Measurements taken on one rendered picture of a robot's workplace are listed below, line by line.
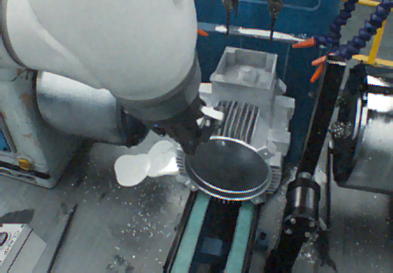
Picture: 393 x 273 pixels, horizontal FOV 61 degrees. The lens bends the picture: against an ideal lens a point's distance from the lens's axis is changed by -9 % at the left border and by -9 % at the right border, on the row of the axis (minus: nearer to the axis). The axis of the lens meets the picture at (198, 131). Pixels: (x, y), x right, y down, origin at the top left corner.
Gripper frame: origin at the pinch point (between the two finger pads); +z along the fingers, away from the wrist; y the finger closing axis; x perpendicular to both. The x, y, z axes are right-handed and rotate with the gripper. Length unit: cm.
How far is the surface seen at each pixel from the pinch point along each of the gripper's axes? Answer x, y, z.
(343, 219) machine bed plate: 3.5, -33.3, 33.1
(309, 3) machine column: -39.9, -16.7, 13.8
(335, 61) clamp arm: -11.8, -19.3, -10.0
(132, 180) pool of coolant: 4.0, 18.5, 32.6
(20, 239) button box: 20.8, 18.1, -8.7
